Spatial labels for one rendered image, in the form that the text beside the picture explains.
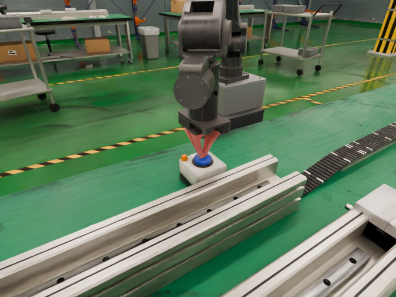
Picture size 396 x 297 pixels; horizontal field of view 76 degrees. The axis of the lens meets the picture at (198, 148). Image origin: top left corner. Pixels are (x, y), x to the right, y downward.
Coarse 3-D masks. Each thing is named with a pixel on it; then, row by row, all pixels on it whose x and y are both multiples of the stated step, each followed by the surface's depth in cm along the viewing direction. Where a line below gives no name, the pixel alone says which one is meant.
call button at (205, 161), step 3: (195, 156) 57; (198, 156) 57; (207, 156) 57; (210, 156) 57; (195, 159) 56; (198, 159) 56; (201, 159) 56; (204, 159) 56; (207, 159) 56; (210, 159) 56; (195, 162) 56; (198, 162) 55; (201, 162) 55; (204, 162) 55; (207, 162) 55; (210, 162) 56
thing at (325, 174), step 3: (312, 165) 63; (309, 168) 62; (312, 168) 62; (315, 168) 62; (318, 168) 62; (315, 171) 61; (318, 171) 61; (321, 171) 61; (324, 171) 61; (321, 174) 60; (324, 174) 60; (327, 174) 60; (330, 174) 60; (324, 177) 59; (327, 177) 59
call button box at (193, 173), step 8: (208, 152) 61; (192, 160) 57; (216, 160) 58; (184, 168) 57; (192, 168) 55; (200, 168) 55; (208, 168) 55; (216, 168) 55; (224, 168) 56; (184, 176) 58; (192, 176) 54; (200, 176) 53; (208, 176) 54; (192, 184) 56
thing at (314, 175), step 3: (303, 171) 62; (306, 171) 61; (309, 171) 62; (312, 171) 61; (309, 174) 61; (312, 174) 60; (315, 174) 60; (318, 174) 60; (312, 177) 60; (315, 177) 60; (318, 177) 60; (321, 177) 59; (318, 180) 59; (321, 180) 59; (324, 180) 59
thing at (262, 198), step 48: (192, 192) 45; (240, 192) 49; (288, 192) 47; (96, 240) 37; (144, 240) 40; (192, 240) 38; (240, 240) 46; (0, 288) 32; (48, 288) 31; (96, 288) 31; (144, 288) 36
